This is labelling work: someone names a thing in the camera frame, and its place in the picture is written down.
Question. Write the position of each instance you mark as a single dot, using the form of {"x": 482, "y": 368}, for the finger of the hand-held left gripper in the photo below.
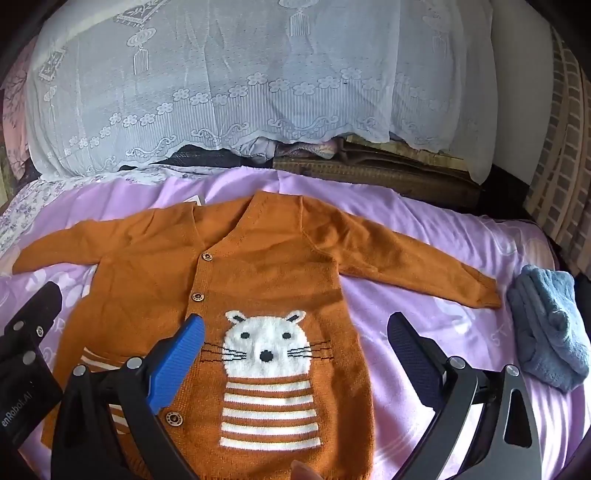
{"x": 32, "y": 318}

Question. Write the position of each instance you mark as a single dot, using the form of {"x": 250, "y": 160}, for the white lace cover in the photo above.
{"x": 240, "y": 74}

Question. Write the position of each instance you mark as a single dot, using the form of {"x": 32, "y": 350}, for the checkered beige cloth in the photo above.
{"x": 561, "y": 138}

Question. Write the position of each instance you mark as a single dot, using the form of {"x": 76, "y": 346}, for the orange knitted cat cardigan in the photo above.
{"x": 277, "y": 263}

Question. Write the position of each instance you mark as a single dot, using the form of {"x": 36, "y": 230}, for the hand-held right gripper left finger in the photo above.
{"x": 180, "y": 355}

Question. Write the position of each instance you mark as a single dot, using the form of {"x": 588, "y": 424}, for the pink floral wall poster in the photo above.
{"x": 16, "y": 120}

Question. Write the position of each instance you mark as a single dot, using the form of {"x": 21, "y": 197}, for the floral white bed sheet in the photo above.
{"x": 41, "y": 198}

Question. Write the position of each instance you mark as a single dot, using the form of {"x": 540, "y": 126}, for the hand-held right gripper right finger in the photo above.
{"x": 411, "y": 353}

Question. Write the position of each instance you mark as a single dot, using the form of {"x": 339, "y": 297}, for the folded blue towel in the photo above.
{"x": 549, "y": 323}

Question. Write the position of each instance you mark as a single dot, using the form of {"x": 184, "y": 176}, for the brown woven mat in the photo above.
{"x": 369, "y": 175}

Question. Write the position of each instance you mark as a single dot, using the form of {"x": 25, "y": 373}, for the purple bed sheet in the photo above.
{"x": 397, "y": 258}

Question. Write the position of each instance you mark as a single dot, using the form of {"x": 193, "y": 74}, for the white clothing tag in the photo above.
{"x": 196, "y": 200}

